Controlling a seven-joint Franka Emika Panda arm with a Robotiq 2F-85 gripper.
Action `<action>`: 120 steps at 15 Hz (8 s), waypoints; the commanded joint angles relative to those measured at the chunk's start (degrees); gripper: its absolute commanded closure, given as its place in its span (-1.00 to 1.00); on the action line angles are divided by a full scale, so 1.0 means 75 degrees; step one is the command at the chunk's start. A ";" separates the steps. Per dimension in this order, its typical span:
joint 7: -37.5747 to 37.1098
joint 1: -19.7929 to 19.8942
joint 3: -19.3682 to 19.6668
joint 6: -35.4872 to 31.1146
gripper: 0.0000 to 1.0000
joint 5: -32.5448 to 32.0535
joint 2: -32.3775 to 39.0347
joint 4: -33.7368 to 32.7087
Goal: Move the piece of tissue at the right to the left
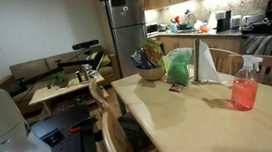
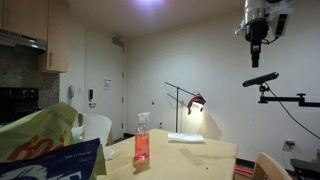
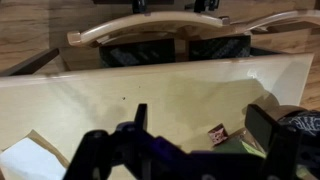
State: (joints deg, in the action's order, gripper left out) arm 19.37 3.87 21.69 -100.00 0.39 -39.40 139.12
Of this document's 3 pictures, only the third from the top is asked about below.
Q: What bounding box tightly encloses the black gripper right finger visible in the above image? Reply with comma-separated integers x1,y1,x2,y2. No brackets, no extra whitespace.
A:
244,103,303,180

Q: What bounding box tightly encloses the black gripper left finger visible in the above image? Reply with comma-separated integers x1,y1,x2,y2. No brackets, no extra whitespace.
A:
63,103,191,180

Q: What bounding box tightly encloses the white paper tissue sheet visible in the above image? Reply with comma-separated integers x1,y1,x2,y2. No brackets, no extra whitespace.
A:
0,137,68,180

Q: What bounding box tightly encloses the clear bag of green contents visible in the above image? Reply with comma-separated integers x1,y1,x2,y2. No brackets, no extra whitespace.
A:
213,133,268,160

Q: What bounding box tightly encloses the dark blue chip bag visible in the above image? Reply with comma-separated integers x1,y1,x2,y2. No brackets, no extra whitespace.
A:
279,109,320,143

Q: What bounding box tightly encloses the black patterned seat cushion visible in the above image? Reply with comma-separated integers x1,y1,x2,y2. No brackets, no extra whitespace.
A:
98,38,177,68
188,34,252,62

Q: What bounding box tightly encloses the light wooden dining chair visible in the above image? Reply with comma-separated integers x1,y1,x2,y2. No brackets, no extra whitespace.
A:
229,9,320,35
66,11,232,48

